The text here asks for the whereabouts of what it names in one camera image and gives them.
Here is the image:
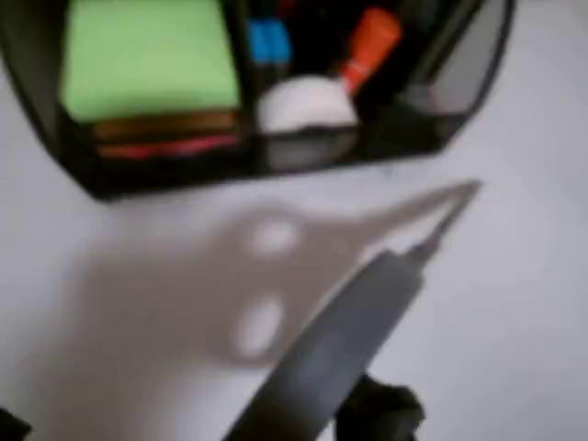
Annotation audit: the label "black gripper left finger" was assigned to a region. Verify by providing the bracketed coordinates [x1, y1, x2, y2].
[0, 405, 33, 441]

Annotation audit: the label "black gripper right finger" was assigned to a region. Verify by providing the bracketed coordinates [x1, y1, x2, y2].
[332, 373, 426, 441]

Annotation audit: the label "grey handled scissors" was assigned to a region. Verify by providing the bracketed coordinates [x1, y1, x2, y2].
[219, 180, 482, 441]

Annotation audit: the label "black mesh desk organizer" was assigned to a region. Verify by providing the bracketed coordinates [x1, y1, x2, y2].
[0, 0, 516, 202]

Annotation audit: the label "white tape roll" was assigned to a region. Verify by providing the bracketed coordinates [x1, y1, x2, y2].
[255, 76, 359, 135]

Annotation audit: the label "multicolour note paper stack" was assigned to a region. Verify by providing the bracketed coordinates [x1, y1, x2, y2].
[90, 111, 243, 161]

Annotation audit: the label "orange glue stick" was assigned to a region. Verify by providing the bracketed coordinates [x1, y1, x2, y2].
[338, 7, 402, 96]

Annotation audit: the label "green sticky note pad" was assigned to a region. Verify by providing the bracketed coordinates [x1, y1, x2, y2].
[59, 0, 243, 124]

